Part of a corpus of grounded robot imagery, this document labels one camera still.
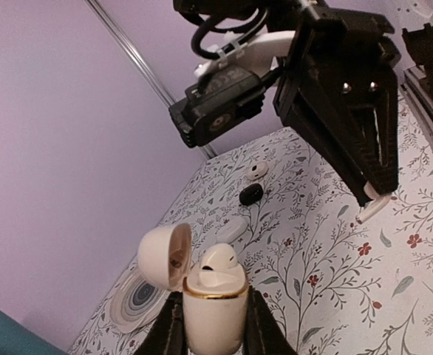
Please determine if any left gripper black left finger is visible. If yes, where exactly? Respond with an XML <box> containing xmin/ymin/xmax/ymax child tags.
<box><xmin>134</xmin><ymin>291</ymin><xmax>187</xmax><ymax>355</ymax></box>

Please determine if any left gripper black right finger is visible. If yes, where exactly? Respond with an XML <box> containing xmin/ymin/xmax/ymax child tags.
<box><xmin>242</xmin><ymin>286</ymin><xmax>297</xmax><ymax>355</ymax></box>

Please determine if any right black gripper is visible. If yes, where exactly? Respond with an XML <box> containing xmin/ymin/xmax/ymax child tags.
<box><xmin>272</xmin><ymin>1</ymin><xmax>400</xmax><ymax>207</ymax></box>

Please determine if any white earbuds charging case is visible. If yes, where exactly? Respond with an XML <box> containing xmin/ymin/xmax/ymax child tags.
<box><xmin>137</xmin><ymin>223</ymin><xmax>249</xmax><ymax>354</ymax></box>

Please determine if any black wireless earbud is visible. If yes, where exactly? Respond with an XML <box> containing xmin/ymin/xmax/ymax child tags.
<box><xmin>239</xmin><ymin>183</ymin><xmax>264</xmax><ymax>206</ymax></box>

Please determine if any small white earbud case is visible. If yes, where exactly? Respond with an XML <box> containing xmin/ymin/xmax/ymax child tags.
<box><xmin>216</xmin><ymin>217</ymin><xmax>248</xmax><ymax>244</ymax></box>

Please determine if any translucent round plate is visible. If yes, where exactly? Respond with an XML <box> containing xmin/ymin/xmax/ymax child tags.
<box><xmin>106</xmin><ymin>270</ymin><xmax>168</xmax><ymax>334</ymax></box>

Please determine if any floral patterned table mat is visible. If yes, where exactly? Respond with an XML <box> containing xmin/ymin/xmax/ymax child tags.
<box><xmin>160</xmin><ymin>90</ymin><xmax>433</xmax><ymax>354</ymax></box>

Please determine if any white earbud with dark dot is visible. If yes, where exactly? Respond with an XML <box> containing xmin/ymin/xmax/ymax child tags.
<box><xmin>245</xmin><ymin>161</ymin><xmax>269</xmax><ymax>181</ymax></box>

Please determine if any teal plastic cup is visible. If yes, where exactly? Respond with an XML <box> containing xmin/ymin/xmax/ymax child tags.
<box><xmin>0</xmin><ymin>310</ymin><xmax>66</xmax><ymax>355</ymax></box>

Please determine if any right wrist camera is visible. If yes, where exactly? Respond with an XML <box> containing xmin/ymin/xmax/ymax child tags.
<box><xmin>168</xmin><ymin>21</ymin><xmax>299</xmax><ymax>149</ymax></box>

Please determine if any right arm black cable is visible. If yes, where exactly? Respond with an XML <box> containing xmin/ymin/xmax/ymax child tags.
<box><xmin>190</xmin><ymin>7</ymin><xmax>269</xmax><ymax>62</ymax></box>

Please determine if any right aluminium frame post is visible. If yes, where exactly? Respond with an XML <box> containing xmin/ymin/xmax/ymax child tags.
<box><xmin>83</xmin><ymin>0</ymin><xmax>217</xmax><ymax>160</ymax></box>

